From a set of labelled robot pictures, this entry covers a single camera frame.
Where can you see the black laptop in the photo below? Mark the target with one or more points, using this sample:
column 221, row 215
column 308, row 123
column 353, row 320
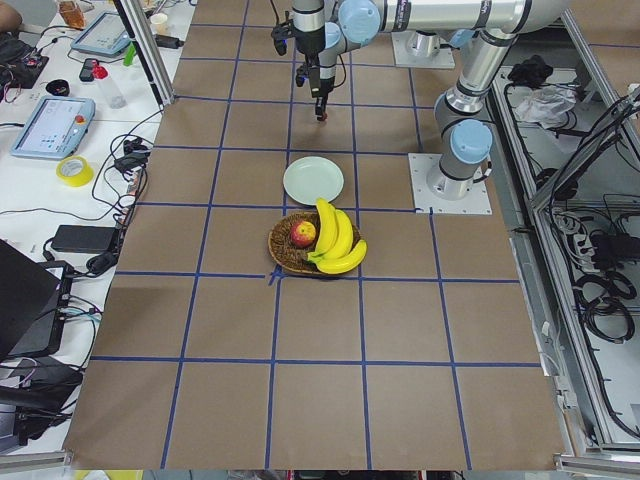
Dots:
column 33, row 296

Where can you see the aluminium frame post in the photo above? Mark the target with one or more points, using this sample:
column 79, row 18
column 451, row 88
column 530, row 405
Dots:
column 139, row 31

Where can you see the near blue teach pendant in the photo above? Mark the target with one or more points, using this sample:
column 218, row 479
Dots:
column 55, row 128

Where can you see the far blue teach pendant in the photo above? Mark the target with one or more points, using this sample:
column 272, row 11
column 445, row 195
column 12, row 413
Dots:
column 106, row 36

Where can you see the light green plate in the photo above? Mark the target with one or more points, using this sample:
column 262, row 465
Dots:
column 313, row 177

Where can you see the black power adapter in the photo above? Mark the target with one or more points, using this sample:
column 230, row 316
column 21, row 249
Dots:
column 83, row 239

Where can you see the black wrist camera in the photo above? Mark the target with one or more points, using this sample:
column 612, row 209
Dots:
column 280, row 34

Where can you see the crumpled white paper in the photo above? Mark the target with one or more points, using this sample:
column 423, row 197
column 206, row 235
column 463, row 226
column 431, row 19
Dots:
column 548, row 106

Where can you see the black cloth bundle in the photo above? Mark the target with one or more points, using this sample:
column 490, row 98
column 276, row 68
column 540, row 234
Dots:
column 532, row 72

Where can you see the yellow banana bunch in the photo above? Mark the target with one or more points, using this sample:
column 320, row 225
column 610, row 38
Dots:
column 335, row 251

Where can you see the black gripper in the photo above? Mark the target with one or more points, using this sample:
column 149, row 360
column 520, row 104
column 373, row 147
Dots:
column 310, row 41
column 316, row 81

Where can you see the clear plastic bottle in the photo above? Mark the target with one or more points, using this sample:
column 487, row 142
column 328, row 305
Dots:
column 110, row 90

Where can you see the yellow tape roll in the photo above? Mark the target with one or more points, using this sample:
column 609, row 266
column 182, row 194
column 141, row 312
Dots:
column 74, row 171

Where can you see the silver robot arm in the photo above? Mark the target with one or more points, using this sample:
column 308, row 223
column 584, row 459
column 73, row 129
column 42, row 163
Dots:
column 335, row 44
column 494, row 25

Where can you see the red yellow apple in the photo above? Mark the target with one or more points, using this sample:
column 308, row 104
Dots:
column 302, row 234

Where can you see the paper cup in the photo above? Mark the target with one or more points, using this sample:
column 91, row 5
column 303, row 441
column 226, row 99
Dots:
column 159, row 23

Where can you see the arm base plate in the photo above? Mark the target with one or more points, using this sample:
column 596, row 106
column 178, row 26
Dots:
column 413, row 49
column 435, row 193

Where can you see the blue teach pendant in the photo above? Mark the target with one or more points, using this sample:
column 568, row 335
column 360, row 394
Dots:
column 55, row 128
column 106, row 36

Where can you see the brown wicker basket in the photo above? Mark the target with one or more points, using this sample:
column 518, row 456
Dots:
column 295, row 259

